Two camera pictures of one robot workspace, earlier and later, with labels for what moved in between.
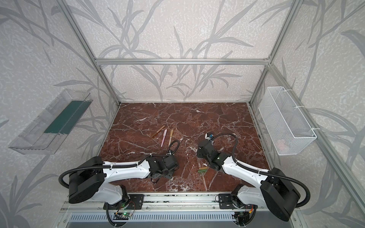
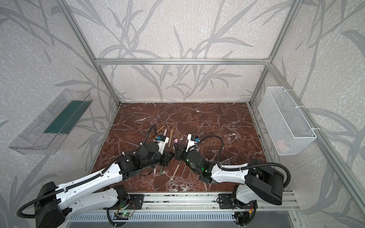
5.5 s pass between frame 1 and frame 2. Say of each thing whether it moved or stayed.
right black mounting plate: stayed
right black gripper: moved
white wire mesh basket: stayed
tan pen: stayed
